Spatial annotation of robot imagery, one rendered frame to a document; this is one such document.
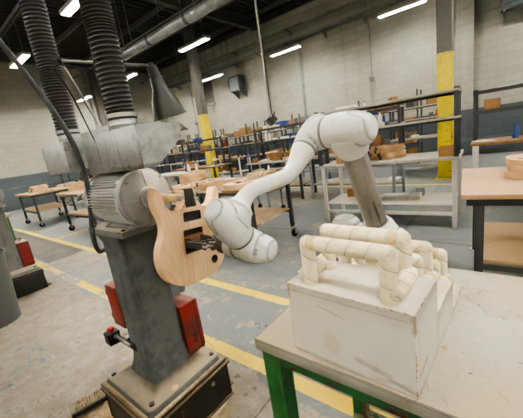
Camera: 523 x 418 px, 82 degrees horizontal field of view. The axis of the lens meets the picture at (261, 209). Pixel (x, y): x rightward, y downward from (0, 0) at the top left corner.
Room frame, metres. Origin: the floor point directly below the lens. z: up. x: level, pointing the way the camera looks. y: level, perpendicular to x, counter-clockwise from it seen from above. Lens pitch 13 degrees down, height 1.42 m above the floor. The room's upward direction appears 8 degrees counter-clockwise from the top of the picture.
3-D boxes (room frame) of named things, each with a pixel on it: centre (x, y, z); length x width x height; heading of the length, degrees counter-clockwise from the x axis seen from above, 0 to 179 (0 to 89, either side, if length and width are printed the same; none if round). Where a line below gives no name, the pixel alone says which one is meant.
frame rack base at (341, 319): (0.58, -0.18, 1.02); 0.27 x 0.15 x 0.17; 48
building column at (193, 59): (11.33, 1.58, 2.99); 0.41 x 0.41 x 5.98; 50
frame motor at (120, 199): (1.42, 0.62, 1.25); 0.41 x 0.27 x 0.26; 50
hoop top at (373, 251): (0.55, -0.15, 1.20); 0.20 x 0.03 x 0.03; 46
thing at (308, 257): (0.61, -0.09, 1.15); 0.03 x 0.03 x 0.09
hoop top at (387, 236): (0.61, -0.20, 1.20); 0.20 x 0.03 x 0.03; 46
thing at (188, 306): (1.58, 0.57, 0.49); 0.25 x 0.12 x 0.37; 50
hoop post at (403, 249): (0.55, -0.26, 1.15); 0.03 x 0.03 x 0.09
